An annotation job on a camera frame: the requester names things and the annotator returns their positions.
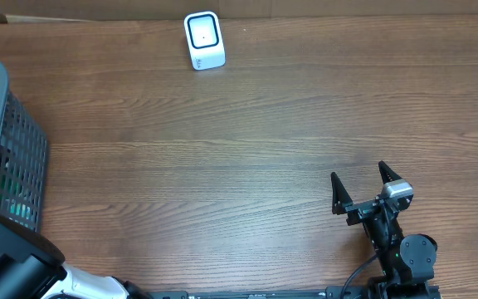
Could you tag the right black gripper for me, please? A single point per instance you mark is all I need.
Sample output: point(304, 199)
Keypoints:
point(358, 211)

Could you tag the teal tissue pack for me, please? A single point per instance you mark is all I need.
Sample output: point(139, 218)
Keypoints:
point(21, 210)

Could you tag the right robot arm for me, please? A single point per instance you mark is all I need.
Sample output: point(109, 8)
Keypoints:
point(401, 266)

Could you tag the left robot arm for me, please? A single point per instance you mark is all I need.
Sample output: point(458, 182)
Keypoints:
point(31, 266)

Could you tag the white barcode scanner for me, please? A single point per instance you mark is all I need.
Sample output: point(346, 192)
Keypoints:
point(204, 39)

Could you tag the grey plastic mesh basket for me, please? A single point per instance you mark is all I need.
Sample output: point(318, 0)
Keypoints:
point(24, 152)

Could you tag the cardboard box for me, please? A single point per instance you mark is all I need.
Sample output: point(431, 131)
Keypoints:
point(115, 10)

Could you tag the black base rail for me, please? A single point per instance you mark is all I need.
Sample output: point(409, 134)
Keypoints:
point(239, 295)

